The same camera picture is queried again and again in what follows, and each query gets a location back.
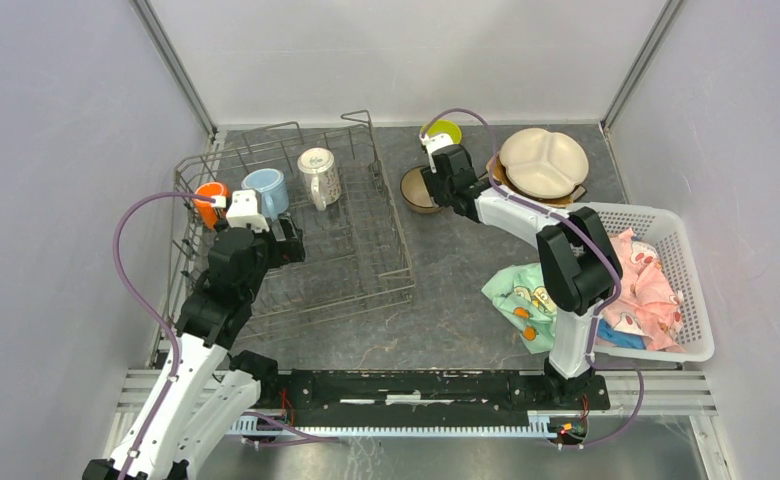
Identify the light blue mug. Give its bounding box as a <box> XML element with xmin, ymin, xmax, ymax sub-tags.
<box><xmin>241</xmin><ymin>168</ymin><xmax>290</xmax><ymax>221</ymax></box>

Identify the white floral mug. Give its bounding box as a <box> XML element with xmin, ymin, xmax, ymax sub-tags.
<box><xmin>297</xmin><ymin>147</ymin><xmax>342</xmax><ymax>211</ymax></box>

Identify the orange mug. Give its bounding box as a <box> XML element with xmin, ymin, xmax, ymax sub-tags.
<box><xmin>193</xmin><ymin>182</ymin><xmax>230</xmax><ymax>230</ymax></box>

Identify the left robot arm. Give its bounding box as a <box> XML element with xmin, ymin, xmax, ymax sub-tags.
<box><xmin>83</xmin><ymin>214</ymin><xmax>305</xmax><ymax>479</ymax></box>

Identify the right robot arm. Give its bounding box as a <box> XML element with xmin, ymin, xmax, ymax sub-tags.
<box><xmin>421</xmin><ymin>143</ymin><xmax>622</xmax><ymax>408</ymax></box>

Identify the beige brown-rimmed bowl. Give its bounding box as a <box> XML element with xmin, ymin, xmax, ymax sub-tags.
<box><xmin>399</xmin><ymin>166</ymin><xmax>444</xmax><ymax>214</ymax></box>

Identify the lime green bowl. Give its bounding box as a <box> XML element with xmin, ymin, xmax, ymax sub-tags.
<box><xmin>419</xmin><ymin>119</ymin><xmax>462</xmax><ymax>144</ymax></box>

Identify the cream divided plate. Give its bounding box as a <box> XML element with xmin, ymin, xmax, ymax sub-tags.
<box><xmin>499</xmin><ymin>128</ymin><xmax>589</xmax><ymax>199</ymax></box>

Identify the square floral plate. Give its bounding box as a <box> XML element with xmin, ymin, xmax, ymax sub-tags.
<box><xmin>563</xmin><ymin>185</ymin><xmax>587</xmax><ymax>204</ymax></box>

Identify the green cartoon cloth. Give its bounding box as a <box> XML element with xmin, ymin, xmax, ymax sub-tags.
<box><xmin>481</xmin><ymin>263</ymin><xmax>558</xmax><ymax>354</ymax></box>

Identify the white plastic basket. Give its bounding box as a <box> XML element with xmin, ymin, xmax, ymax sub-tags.
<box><xmin>569</xmin><ymin>202</ymin><xmax>715</xmax><ymax>363</ymax></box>

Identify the blue cloth in basket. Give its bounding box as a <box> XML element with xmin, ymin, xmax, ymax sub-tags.
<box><xmin>597</xmin><ymin>319</ymin><xmax>646</xmax><ymax>350</ymax></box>

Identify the pink patterned cloth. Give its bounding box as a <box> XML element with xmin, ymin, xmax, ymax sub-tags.
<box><xmin>603</xmin><ymin>229</ymin><xmax>683</xmax><ymax>353</ymax></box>

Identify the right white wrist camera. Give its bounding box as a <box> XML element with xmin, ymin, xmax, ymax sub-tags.
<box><xmin>419</xmin><ymin>133</ymin><xmax>456</xmax><ymax>173</ymax></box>

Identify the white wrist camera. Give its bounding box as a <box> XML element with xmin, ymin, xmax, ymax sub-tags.
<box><xmin>212</xmin><ymin>189</ymin><xmax>270</xmax><ymax>233</ymax></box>
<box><xmin>419</xmin><ymin>133</ymin><xmax>456</xmax><ymax>173</ymax></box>

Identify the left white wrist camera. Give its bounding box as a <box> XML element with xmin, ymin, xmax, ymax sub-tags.
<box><xmin>212</xmin><ymin>189</ymin><xmax>270</xmax><ymax>233</ymax></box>

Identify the grey wire dish rack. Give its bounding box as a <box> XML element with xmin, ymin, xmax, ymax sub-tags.
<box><xmin>173</xmin><ymin>110</ymin><xmax>415</xmax><ymax>341</ymax></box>

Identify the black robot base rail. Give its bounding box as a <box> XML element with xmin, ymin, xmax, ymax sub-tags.
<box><xmin>227</xmin><ymin>351</ymin><xmax>611</xmax><ymax>448</ymax></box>

